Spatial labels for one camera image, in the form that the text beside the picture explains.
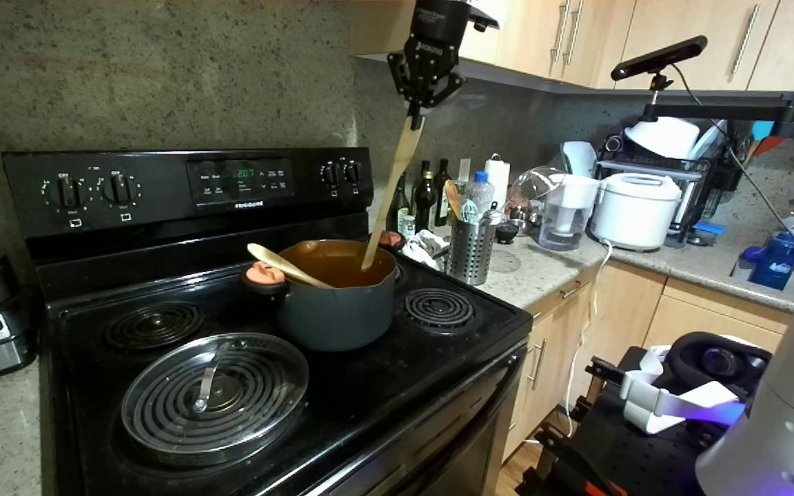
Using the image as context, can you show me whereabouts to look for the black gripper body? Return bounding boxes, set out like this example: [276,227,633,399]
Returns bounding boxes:
[386,36,466,96]

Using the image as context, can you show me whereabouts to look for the wooden spatula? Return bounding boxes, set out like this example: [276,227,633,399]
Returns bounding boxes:
[360,113,427,273]

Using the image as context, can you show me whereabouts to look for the perforated metal utensil holder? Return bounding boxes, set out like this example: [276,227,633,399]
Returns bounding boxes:
[444,217,500,289]

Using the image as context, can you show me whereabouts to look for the grey pot orange interior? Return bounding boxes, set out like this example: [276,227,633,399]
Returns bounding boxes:
[244,229,408,355]

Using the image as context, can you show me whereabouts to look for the black electric stove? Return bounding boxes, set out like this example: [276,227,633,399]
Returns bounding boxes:
[4,147,535,496]

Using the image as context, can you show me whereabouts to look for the dark glass bottle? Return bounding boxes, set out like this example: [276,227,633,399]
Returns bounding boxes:
[412,161,438,234]
[431,158,455,229]
[390,175,415,234]

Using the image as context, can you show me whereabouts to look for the brown wooden utensil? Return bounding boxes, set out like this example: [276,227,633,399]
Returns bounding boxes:
[442,176,466,227]

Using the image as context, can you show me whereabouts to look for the clear plastic bottle blue cap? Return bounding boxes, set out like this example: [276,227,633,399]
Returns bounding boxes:
[459,169,500,229]

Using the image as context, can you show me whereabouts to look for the white container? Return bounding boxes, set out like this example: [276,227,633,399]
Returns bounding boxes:
[482,151,514,216]

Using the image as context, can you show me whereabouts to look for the wooden upper cabinets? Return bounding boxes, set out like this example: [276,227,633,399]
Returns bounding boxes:
[350,0,794,96]

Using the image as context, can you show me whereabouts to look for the wooden cabinets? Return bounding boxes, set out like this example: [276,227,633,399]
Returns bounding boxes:
[503,260,794,464]
[350,0,794,96]

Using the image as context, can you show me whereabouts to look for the white jug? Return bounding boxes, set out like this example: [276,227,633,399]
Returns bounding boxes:
[561,139,602,180]

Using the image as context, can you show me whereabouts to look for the clear water filter pitcher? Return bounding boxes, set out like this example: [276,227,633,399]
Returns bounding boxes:
[535,172,602,253]

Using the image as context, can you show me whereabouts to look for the light wooden spoon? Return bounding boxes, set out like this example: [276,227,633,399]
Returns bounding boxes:
[245,240,336,293]

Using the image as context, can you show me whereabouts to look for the white rice cooker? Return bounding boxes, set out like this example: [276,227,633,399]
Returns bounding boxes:
[589,172,685,253]

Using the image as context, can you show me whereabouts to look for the white plate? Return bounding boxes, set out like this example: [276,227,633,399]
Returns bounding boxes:
[624,117,703,162]

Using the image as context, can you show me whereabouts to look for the wooden lower cabinets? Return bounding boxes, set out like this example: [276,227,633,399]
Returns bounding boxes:
[503,260,794,464]

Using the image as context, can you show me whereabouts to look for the black dish rack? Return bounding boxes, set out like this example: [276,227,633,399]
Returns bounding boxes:
[593,113,750,249]

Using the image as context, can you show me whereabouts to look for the blue object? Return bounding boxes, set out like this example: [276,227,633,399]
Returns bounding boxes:
[736,229,794,293]

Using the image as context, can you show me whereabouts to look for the white black VR headset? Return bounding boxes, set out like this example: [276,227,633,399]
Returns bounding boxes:
[615,329,776,441]

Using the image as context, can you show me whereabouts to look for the black robot cart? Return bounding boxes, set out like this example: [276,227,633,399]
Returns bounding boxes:
[516,347,722,496]

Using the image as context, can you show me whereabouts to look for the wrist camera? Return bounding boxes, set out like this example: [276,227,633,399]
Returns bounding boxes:
[465,3,503,36]

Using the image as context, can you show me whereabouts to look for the black bar camera on stand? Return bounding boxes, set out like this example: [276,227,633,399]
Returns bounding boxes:
[611,33,711,122]

